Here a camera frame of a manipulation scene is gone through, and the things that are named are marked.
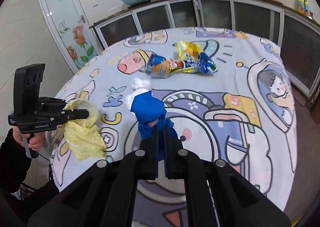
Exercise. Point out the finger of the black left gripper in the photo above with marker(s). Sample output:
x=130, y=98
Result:
x=76, y=114

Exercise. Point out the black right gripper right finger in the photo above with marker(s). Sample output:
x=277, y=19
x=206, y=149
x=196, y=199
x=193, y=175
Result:
x=217, y=194

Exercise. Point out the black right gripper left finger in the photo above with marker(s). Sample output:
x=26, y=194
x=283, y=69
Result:
x=104, y=195

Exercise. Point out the white tissue bundle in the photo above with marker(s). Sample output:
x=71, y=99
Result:
x=139, y=86

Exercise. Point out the blue glove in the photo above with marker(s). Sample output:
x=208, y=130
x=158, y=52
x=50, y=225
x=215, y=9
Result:
x=150, y=112

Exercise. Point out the blue yellow snack bag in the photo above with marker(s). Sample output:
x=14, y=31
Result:
x=191, y=59

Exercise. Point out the black sleeve left forearm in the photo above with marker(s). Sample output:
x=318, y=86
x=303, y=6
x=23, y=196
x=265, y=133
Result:
x=14, y=168

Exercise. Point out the kitchen counter cabinet glass doors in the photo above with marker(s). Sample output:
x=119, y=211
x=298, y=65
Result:
x=296, y=34

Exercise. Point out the person left hand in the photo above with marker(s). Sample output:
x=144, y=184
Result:
x=35, y=143

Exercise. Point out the flower painted glass door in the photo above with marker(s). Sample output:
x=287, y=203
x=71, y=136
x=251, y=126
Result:
x=71, y=31

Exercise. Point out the cartoon print tablecloth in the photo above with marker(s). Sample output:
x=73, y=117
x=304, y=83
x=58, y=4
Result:
x=244, y=114

